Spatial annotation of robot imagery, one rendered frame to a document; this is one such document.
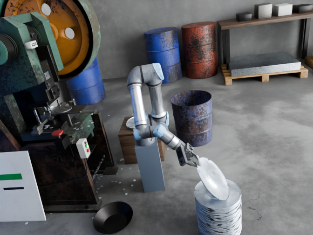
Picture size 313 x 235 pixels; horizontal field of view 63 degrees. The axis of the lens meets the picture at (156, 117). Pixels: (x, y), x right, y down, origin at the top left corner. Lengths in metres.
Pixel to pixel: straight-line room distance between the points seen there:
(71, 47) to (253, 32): 3.65
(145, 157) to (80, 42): 1.09
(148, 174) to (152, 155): 0.19
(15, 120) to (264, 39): 4.37
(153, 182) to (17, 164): 1.06
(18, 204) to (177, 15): 3.96
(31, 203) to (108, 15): 3.82
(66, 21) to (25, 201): 1.48
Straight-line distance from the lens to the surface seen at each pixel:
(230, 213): 1.70
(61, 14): 2.34
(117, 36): 5.29
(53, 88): 2.09
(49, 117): 2.15
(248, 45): 5.24
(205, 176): 1.61
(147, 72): 1.68
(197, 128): 2.59
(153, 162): 2.07
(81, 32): 2.29
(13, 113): 2.17
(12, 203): 2.46
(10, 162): 2.28
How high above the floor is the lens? 1.51
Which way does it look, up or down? 26 degrees down
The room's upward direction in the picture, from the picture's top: 10 degrees counter-clockwise
